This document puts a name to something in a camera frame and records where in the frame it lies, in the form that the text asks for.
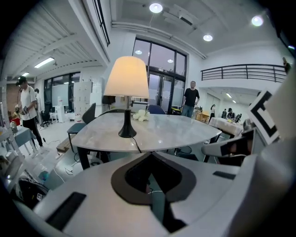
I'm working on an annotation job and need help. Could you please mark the white lockers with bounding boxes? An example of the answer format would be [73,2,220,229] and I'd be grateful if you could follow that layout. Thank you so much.
[73,81,93,114]

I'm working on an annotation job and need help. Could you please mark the glass entrance doors with window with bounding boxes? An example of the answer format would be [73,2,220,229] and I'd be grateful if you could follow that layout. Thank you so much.
[133,38,187,114]

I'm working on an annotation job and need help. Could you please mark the dark upholstered chair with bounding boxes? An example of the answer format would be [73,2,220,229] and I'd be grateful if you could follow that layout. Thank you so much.
[67,103,97,153]

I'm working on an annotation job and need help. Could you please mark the black white helmet pack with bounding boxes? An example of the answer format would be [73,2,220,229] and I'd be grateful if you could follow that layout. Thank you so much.
[17,178,49,209]

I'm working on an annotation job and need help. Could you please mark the white storage cabinet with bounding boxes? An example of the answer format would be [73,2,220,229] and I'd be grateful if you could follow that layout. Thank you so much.
[89,78,105,106]

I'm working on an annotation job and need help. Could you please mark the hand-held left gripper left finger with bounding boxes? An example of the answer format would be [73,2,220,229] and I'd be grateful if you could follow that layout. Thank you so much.
[33,152,169,237]

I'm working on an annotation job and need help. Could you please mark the ceiling air conditioner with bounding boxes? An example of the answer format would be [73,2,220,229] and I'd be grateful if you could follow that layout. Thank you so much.
[161,11,194,26]

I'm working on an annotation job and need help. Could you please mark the table with blue cloth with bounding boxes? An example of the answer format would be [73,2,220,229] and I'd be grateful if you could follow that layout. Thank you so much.
[13,126,37,156]

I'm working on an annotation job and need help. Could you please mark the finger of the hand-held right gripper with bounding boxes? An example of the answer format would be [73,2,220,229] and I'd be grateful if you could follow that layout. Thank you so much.
[201,131,256,166]

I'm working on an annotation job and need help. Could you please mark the black balcony railing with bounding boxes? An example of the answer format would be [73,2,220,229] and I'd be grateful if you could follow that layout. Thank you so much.
[200,64,287,83]
[93,0,111,47]

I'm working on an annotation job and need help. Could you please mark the black lamp cable with switch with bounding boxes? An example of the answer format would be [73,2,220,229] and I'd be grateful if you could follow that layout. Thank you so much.
[131,137,142,153]

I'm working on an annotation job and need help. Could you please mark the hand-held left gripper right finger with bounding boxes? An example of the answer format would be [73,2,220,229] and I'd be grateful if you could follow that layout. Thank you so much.
[152,152,240,237]

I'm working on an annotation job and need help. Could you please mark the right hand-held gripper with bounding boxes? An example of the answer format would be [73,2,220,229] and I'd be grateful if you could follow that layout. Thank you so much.
[242,66,296,154]

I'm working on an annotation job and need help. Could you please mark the table with checked cloth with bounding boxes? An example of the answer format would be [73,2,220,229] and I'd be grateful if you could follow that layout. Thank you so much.
[209,117,243,137]

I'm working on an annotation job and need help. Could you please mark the blue chair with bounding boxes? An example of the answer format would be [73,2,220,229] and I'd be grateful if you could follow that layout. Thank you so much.
[148,105,167,115]

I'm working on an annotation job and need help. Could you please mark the grey marble table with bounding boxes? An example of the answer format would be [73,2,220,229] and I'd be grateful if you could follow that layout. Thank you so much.
[71,112,222,171]

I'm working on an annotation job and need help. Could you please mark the clear plastic storage box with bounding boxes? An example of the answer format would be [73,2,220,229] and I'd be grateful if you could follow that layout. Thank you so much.
[32,148,61,179]

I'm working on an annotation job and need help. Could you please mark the table lamp with cream shade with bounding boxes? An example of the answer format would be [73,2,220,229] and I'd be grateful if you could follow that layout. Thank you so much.
[103,56,150,139]

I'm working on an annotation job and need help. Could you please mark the black office chair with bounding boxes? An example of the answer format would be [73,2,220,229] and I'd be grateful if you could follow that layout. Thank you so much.
[41,101,53,127]

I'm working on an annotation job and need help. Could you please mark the white flower bouquet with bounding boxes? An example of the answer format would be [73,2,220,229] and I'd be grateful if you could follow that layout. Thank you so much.
[132,109,150,122]

